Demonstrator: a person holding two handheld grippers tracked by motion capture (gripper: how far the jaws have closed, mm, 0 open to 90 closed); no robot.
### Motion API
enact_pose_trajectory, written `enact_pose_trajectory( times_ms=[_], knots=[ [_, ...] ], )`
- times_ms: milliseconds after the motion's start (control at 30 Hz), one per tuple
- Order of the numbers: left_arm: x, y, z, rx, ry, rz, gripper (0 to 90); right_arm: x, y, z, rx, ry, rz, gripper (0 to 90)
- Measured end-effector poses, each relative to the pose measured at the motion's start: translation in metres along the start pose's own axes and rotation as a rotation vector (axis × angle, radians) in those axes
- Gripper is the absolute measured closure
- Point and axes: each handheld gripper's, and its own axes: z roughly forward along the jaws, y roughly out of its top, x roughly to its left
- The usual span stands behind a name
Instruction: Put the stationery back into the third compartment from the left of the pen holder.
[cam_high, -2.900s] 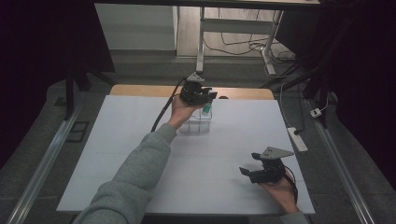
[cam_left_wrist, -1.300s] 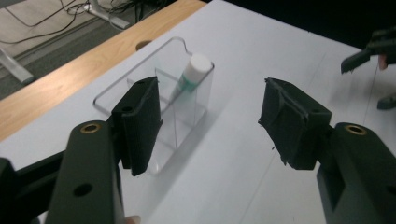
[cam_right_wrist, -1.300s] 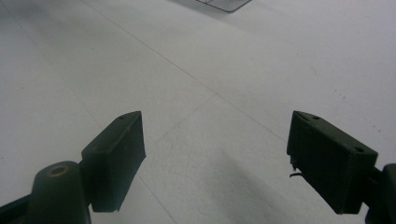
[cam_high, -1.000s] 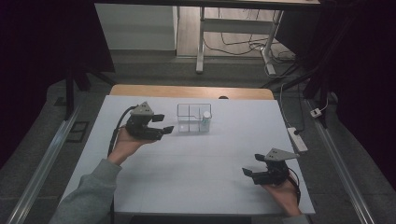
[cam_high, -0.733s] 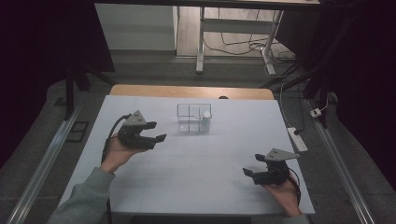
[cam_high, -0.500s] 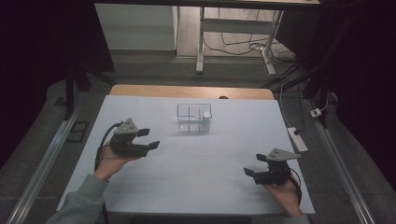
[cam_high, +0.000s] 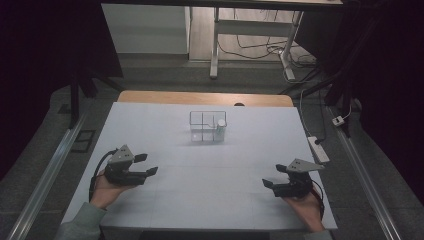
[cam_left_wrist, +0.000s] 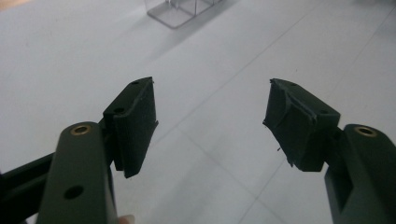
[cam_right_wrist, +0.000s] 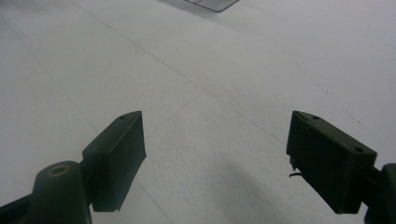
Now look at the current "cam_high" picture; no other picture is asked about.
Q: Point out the black stand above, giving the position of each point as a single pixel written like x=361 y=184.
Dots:
x=74 y=100

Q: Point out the white panel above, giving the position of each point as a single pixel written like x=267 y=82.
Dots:
x=146 y=30

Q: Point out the clear plastic organizer box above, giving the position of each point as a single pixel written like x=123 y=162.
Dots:
x=196 y=127

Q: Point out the person's left hand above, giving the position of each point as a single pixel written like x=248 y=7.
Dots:
x=105 y=193

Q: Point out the small white adapter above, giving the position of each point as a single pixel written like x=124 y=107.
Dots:
x=338 y=121

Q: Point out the white power strip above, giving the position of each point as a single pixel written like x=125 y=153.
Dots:
x=318 y=150

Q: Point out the white-legged desk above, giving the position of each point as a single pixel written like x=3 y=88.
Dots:
x=253 y=27

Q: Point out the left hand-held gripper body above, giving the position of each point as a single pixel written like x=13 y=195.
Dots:
x=120 y=166

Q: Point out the green and white glue stick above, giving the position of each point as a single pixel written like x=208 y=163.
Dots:
x=220 y=130

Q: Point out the white metal frame stand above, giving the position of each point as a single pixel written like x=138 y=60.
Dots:
x=253 y=56

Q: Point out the metal rail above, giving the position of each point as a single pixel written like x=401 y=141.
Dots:
x=363 y=176
x=46 y=176

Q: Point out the person's right hand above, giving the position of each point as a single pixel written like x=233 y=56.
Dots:
x=306 y=208

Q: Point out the dark curtain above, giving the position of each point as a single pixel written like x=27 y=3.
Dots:
x=40 y=66
x=390 y=83

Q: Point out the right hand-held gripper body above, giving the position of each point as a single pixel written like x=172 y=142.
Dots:
x=296 y=185

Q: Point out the black floor frame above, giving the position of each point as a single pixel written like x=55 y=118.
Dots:
x=83 y=141

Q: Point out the white table sheet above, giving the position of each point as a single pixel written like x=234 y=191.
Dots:
x=200 y=190

